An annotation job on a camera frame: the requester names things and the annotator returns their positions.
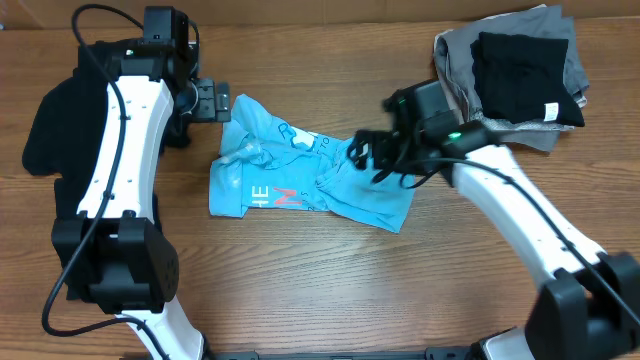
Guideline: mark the folded beige garment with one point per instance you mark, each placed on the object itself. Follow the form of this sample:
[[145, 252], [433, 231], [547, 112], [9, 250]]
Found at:
[[452, 100]]

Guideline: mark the folded grey garment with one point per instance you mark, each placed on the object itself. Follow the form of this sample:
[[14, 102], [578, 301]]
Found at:
[[460, 55]]

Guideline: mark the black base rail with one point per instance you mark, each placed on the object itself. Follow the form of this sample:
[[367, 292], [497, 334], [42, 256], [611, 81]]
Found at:
[[340, 356]]

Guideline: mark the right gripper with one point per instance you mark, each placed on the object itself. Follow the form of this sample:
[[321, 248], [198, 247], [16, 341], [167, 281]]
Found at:
[[365, 143]]

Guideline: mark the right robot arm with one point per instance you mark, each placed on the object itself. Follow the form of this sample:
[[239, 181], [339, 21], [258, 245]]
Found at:
[[587, 305]]

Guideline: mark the folded black garment with tag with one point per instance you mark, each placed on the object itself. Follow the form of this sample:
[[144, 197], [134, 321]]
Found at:
[[519, 78]]

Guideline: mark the light blue printed t-shirt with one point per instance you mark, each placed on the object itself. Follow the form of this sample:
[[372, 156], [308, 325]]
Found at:
[[264, 162]]

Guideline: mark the black garment on left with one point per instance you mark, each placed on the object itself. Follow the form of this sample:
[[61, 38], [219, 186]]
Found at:
[[67, 130]]

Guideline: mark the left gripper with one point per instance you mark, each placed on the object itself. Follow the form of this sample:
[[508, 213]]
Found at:
[[209, 111]]

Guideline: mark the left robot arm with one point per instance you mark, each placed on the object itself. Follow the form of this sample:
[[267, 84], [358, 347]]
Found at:
[[113, 252]]

